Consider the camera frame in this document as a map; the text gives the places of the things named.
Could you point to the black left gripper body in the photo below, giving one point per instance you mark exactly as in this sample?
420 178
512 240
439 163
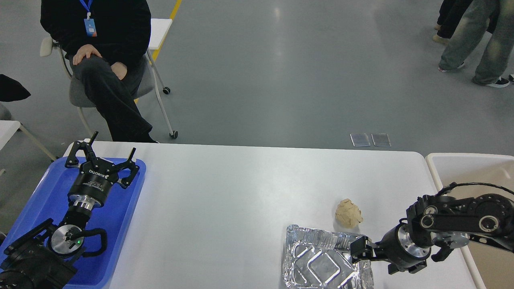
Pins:
95 181

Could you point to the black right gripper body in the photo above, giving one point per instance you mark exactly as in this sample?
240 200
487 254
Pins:
397 247

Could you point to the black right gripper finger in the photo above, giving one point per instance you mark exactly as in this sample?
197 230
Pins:
392 268
362 249

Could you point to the aluminium foil tray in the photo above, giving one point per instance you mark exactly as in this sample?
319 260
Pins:
317 259

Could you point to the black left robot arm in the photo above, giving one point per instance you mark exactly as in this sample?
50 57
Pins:
71 231

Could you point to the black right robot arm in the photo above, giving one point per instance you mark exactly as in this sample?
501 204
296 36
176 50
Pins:
435 225

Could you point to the crumpled beige paper ball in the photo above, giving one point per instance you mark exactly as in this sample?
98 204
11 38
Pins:
347 214

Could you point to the blue plastic tray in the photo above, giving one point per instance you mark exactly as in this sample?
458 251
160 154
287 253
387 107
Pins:
49 200

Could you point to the white side table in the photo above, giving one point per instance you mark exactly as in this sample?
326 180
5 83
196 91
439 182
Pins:
22 158

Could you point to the beige plastic bin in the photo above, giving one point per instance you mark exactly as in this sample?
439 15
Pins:
490 268

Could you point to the black object left edge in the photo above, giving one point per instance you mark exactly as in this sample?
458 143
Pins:
11 90

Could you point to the right metal floor plate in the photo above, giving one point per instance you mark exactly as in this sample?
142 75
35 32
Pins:
381 140

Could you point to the metal floor plate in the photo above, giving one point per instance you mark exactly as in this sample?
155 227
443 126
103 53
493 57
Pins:
360 139
381 140

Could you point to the left metal floor plate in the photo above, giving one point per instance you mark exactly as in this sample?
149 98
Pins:
360 139

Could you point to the seated person in black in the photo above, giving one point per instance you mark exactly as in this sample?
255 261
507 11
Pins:
111 65

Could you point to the blue id badge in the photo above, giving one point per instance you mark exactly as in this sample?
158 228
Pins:
90 27

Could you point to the white table behind chair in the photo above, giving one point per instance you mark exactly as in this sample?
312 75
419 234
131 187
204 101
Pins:
159 30

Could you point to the standing person black trousers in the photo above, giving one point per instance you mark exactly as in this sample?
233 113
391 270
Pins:
450 14

